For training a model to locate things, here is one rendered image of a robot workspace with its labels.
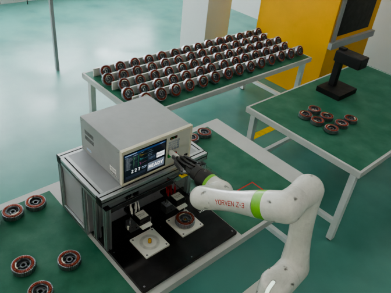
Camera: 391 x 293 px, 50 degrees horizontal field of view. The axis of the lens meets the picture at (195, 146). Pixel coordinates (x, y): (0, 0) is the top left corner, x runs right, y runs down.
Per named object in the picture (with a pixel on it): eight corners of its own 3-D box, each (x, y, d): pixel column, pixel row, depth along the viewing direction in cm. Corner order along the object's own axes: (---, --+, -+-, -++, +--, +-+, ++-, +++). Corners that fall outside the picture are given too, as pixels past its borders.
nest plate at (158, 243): (169, 245, 222) (169, 244, 222) (146, 259, 214) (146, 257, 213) (152, 228, 231) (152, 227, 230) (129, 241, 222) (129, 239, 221)
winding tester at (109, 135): (189, 156, 230) (193, 125, 219) (122, 186, 205) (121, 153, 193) (147, 124, 253) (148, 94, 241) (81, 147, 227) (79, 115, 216)
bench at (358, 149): (429, 165, 446) (461, 103, 403) (331, 246, 338) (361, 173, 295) (339, 119, 509) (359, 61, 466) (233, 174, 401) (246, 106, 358)
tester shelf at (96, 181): (206, 158, 238) (208, 152, 235) (100, 208, 198) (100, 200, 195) (159, 123, 263) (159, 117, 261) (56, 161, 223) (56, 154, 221)
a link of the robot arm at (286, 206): (312, 215, 157) (306, 185, 154) (295, 232, 148) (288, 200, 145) (272, 210, 170) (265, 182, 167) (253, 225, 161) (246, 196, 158)
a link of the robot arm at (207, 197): (269, 214, 168) (267, 187, 167) (251, 221, 160) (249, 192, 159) (203, 206, 194) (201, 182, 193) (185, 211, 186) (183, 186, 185)
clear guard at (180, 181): (232, 195, 224) (234, 186, 221) (199, 213, 210) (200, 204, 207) (192, 164, 243) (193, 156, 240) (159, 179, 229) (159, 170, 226)
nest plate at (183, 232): (203, 225, 236) (203, 224, 236) (182, 238, 228) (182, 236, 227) (185, 210, 245) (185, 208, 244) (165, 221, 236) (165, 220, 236)
